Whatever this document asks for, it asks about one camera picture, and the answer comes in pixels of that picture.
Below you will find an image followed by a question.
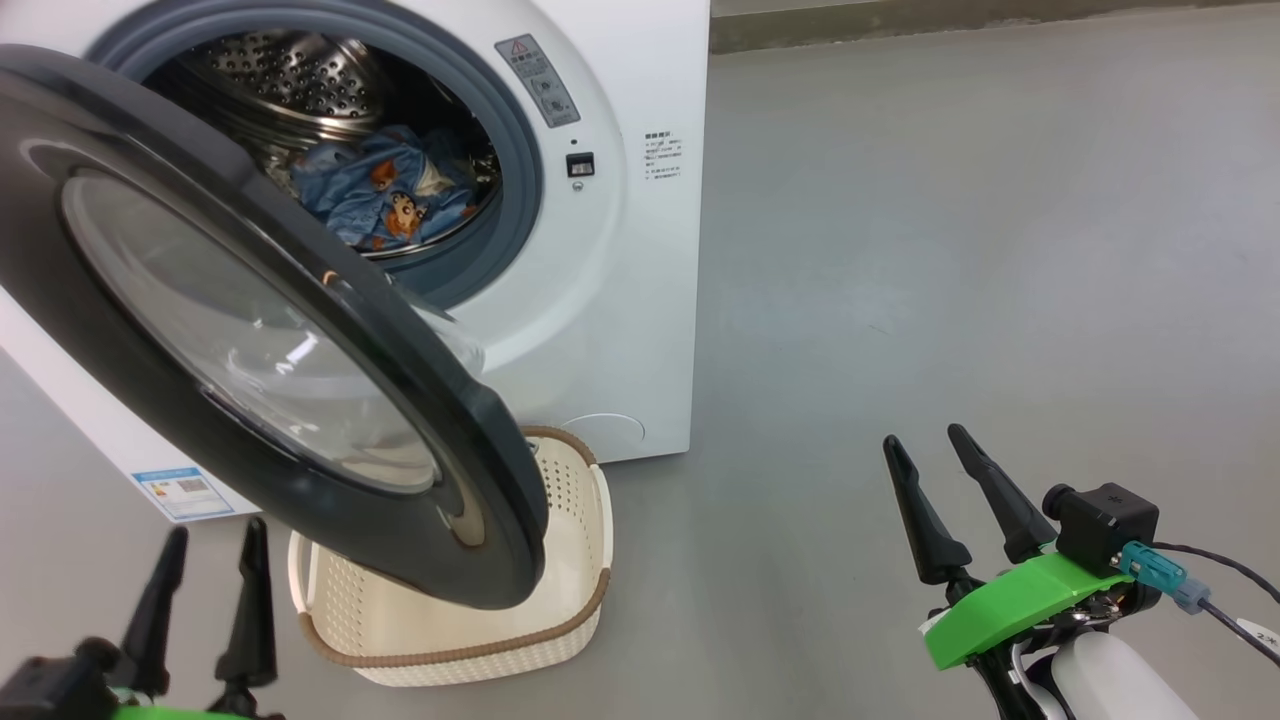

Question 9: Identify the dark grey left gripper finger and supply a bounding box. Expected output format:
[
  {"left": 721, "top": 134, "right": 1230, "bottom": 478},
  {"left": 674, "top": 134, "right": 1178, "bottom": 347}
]
[
  {"left": 120, "top": 526, "right": 189, "bottom": 696},
  {"left": 215, "top": 517, "right": 278, "bottom": 691}
]

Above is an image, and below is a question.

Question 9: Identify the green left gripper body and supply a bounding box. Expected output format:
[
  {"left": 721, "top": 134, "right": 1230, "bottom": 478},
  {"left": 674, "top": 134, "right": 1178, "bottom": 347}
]
[{"left": 105, "top": 685, "right": 286, "bottom": 720}]

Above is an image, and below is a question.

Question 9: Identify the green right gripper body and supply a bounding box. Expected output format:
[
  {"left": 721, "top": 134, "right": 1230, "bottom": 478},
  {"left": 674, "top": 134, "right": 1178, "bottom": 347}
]
[{"left": 920, "top": 550, "right": 1138, "bottom": 671}]

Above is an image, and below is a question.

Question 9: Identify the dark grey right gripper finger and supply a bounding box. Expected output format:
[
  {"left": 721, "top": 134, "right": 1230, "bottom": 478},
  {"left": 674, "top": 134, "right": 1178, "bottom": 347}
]
[
  {"left": 882, "top": 435, "right": 973, "bottom": 586},
  {"left": 947, "top": 424, "right": 1058, "bottom": 563}
]

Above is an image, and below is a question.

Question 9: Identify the round dark washer door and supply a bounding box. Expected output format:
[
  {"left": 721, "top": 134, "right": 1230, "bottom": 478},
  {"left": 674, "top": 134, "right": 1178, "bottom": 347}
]
[{"left": 0, "top": 45, "right": 549, "bottom": 611}]

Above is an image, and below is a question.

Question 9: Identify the blue cartoon print garment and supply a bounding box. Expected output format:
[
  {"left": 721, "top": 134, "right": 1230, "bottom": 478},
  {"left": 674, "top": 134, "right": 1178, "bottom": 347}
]
[{"left": 292, "top": 125, "right": 481, "bottom": 251}]

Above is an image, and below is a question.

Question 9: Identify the white front-load washing machine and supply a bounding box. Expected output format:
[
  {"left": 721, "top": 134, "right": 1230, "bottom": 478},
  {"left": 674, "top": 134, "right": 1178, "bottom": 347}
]
[{"left": 0, "top": 0, "right": 711, "bottom": 521}]

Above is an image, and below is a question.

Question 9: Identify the stainless steel washing machine drum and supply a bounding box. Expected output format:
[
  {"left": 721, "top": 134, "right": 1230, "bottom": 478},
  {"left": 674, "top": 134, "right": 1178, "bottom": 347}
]
[{"left": 150, "top": 30, "right": 501, "bottom": 261}]

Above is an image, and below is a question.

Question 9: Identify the blue energy label sticker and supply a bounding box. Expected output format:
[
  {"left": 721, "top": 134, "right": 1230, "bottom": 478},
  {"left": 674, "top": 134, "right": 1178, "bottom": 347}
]
[{"left": 132, "top": 466, "right": 235, "bottom": 523}]

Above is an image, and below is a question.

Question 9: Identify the cream perforated laundry basket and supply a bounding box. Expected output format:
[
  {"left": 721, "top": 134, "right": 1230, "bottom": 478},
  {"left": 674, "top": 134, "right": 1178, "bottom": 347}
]
[{"left": 288, "top": 426, "right": 613, "bottom": 688}]

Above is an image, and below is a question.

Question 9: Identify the printed instruction text label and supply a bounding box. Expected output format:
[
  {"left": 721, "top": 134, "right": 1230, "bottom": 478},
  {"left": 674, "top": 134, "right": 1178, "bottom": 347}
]
[{"left": 644, "top": 130, "right": 685, "bottom": 183}]

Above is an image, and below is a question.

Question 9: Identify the grey warning sticker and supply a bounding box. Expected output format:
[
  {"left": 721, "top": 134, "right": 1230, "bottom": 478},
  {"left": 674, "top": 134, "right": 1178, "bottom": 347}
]
[{"left": 496, "top": 34, "right": 581, "bottom": 129}]

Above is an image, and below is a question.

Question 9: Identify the teal cable connector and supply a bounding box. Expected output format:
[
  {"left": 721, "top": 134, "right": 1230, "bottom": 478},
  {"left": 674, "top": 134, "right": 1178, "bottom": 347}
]
[{"left": 1120, "top": 541, "right": 1211, "bottom": 614}]

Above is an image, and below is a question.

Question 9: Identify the thin black camera cable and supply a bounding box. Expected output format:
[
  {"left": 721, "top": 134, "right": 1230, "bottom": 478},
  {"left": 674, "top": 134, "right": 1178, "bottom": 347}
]
[{"left": 1150, "top": 543, "right": 1280, "bottom": 666}]

